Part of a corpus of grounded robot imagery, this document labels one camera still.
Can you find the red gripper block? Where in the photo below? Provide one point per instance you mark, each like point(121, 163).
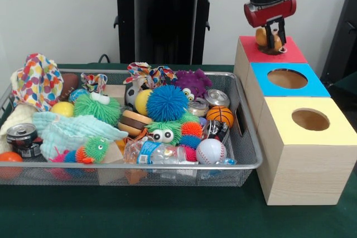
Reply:
point(267, 12)

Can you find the brown monkey plush toy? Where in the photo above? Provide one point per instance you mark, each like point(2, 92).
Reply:
point(277, 42)

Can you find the crushed red soda can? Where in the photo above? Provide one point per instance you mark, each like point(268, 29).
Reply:
point(216, 130)

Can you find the blue fuzzy ball toy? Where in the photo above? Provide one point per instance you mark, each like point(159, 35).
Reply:
point(167, 104)

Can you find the crushed clear plastic bottle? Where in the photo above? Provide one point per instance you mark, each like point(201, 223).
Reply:
point(159, 153)

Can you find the toy hamburger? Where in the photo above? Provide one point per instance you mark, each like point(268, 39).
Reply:
point(132, 122)

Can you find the wooden box with three holes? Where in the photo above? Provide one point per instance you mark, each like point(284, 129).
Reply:
point(306, 165)

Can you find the shallow clear mesh bin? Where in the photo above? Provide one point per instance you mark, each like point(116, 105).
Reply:
point(83, 175)

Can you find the black monitor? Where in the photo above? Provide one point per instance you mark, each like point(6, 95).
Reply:
point(343, 40)

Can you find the dark green tablecloth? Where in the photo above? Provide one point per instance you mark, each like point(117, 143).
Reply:
point(347, 89)
point(139, 213)

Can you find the small toy basketball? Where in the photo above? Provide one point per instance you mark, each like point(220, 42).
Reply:
point(220, 115)

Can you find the white dimpled ball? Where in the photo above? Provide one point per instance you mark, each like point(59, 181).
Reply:
point(211, 151)

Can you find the green fuzzy toy with eyes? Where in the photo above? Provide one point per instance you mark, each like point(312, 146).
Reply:
point(96, 108)

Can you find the mint green cloth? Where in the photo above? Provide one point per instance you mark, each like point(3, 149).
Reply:
point(75, 132)

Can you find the colourful dotted cloth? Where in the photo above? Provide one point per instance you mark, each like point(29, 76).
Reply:
point(37, 82)

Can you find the black soda can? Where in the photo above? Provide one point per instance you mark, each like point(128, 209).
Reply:
point(22, 139)

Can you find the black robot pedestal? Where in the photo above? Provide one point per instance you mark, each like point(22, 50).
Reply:
point(161, 26)

